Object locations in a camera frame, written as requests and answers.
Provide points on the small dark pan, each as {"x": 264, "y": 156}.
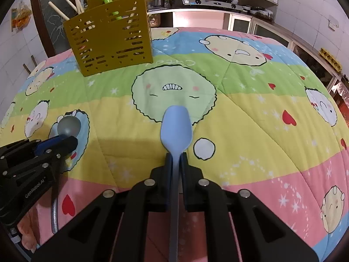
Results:
{"x": 158, "y": 3}

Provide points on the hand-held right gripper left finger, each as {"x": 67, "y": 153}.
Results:
{"x": 169, "y": 181}

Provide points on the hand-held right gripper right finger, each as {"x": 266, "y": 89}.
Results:
{"x": 184, "y": 180}

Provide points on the light blue spoon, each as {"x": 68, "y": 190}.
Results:
{"x": 177, "y": 128}

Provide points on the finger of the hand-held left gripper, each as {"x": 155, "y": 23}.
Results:
{"x": 50, "y": 144}
{"x": 66, "y": 144}

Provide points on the yellow perforated utensil holder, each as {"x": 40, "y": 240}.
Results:
{"x": 114, "y": 41}

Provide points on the cartoon printed blanket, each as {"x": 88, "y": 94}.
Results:
{"x": 245, "y": 120}

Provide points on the grey spoon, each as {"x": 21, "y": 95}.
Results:
{"x": 69, "y": 127}

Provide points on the gas stove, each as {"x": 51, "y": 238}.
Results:
{"x": 204, "y": 2}

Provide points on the yellow egg carton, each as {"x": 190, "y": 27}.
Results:
{"x": 330, "y": 58}

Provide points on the orange wall hanging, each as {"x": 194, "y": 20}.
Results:
{"x": 20, "y": 16}

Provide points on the glass jar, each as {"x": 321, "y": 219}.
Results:
{"x": 155, "y": 20}

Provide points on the white wall switch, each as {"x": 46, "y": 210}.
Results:
{"x": 333, "y": 23}

